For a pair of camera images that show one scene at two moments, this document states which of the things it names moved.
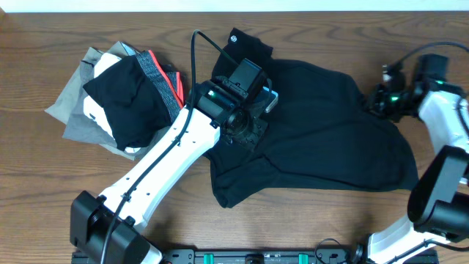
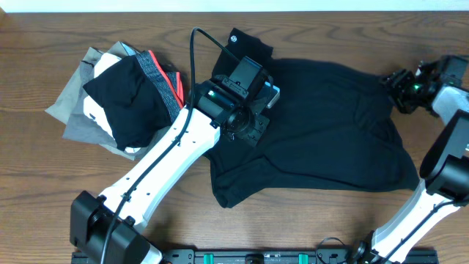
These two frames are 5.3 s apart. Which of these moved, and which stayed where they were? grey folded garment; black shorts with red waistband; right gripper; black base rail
Moved: right gripper
Stayed: black shorts with red waistband; black base rail; grey folded garment
